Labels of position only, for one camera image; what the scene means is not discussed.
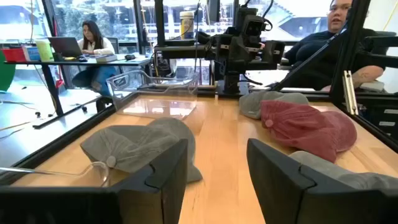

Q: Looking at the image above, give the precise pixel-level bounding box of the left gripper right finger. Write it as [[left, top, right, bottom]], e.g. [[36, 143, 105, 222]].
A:
[[246, 138, 398, 224]]

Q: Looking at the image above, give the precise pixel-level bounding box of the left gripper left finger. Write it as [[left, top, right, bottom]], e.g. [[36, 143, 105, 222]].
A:
[[0, 139, 189, 224]]

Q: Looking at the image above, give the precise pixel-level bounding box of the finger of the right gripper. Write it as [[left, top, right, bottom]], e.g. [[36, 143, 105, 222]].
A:
[[214, 34, 237, 63], [262, 40, 285, 65]]

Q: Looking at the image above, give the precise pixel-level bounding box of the olive grey cap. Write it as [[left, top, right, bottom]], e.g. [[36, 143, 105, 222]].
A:
[[80, 117, 203, 184]]

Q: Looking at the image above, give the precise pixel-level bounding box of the red cap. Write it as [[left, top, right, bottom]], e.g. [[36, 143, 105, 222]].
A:
[[260, 100, 358, 164]]

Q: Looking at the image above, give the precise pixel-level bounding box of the person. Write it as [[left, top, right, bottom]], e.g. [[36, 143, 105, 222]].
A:
[[72, 20, 118, 97], [273, 0, 386, 91]]

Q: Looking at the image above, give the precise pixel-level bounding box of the yellow white canister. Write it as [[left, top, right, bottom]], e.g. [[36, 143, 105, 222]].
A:
[[179, 11, 195, 40]]

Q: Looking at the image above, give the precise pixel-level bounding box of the clear plastic bin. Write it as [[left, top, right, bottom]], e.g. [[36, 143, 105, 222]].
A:
[[0, 161, 110, 188], [105, 70, 200, 121]]

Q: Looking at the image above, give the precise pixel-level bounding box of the black office desk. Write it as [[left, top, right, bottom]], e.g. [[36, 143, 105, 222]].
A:
[[4, 54, 153, 130]]

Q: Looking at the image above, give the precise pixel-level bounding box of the black office chair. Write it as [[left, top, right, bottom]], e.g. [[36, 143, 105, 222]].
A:
[[105, 36, 120, 55]]

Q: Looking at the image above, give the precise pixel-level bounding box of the black drawer cabinet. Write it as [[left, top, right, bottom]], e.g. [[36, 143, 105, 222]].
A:
[[357, 102, 398, 141]]

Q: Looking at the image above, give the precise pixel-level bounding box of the white flat box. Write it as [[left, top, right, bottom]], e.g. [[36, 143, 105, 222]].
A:
[[95, 54, 118, 63]]

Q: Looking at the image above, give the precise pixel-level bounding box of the black laptop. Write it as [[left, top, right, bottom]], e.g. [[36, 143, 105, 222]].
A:
[[48, 36, 83, 58]]

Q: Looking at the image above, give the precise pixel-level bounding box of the green container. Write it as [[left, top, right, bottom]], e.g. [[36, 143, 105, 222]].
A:
[[35, 39, 55, 62]]

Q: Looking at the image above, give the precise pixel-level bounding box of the blue white box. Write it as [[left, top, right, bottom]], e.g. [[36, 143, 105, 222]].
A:
[[21, 45, 40, 62]]

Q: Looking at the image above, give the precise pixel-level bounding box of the green round object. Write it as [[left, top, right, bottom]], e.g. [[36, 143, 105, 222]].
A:
[[0, 49, 16, 93]]

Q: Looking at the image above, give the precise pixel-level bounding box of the red box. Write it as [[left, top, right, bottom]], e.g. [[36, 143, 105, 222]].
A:
[[1, 47, 26, 63]]

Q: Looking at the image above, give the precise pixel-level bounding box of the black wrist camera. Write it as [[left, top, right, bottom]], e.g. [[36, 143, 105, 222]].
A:
[[238, 7, 268, 47]]

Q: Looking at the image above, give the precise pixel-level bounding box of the aluminium bracket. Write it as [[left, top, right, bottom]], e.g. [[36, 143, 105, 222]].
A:
[[342, 70, 359, 116]]

